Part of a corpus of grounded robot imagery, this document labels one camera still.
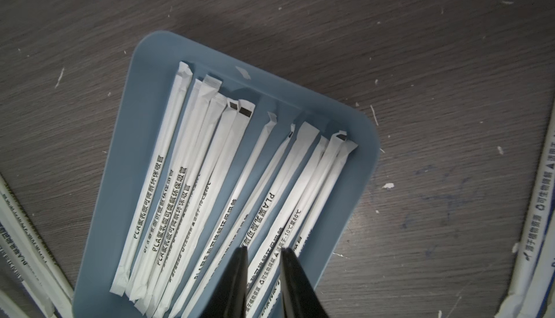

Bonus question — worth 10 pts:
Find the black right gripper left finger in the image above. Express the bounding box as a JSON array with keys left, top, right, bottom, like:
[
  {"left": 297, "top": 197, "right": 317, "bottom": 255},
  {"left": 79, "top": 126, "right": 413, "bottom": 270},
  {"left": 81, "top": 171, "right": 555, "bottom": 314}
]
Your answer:
[{"left": 200, "top": 247, "right": 249, "bottom": 318}]

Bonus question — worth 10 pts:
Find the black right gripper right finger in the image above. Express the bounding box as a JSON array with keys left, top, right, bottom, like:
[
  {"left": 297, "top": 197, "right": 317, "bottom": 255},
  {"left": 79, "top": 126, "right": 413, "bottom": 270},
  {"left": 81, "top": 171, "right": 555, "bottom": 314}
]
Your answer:
[{"left": 280, "top": 248, "right": 329, "bottom": 318}]

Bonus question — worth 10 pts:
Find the white straw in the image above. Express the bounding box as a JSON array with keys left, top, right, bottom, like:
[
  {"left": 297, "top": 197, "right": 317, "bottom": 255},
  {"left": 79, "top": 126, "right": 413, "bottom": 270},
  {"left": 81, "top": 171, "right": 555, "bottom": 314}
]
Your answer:
[
  {"left": 110, "top": 62, "right": 193, "bottom": 296},
  {"left": 128, "top": 75, "right": 222, "bottom": 304},
  {"left": 245, "top": 130, "right": 347, "bottom": 317}
]

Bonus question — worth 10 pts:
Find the blue storage tray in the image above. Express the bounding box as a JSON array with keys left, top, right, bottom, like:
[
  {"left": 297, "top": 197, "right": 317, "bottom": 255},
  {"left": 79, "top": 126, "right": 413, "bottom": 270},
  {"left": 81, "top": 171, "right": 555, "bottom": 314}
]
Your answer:
[{"left": 73, "top": 31, "right": 380, "bottom": 317}]

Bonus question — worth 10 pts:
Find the left pile wrapped straw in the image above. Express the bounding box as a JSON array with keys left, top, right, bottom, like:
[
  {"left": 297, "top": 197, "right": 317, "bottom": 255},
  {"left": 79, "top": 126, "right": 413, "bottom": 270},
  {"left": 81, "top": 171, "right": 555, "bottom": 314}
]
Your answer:
[{"left": 1, "top": 179, "right": 74, "bottom": 317}]

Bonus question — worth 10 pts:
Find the pile wrapped straw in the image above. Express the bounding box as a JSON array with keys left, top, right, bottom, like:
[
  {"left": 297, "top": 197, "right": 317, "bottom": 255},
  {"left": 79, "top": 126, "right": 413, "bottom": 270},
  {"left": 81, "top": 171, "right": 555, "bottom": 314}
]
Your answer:
[
  {"left": 1, "top": 179, "right": 74, "bottom": 317},
  {"left": 495, "top": 115, "right": 554, "bottom": 317}
]

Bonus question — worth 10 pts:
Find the right pile wrapped straw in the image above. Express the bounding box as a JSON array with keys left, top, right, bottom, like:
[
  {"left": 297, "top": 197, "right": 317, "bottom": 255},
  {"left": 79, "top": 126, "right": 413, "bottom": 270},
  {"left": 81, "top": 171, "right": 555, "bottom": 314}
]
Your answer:
[{"left": 495, "top": 115, "right": 554, "bottom": 317}]

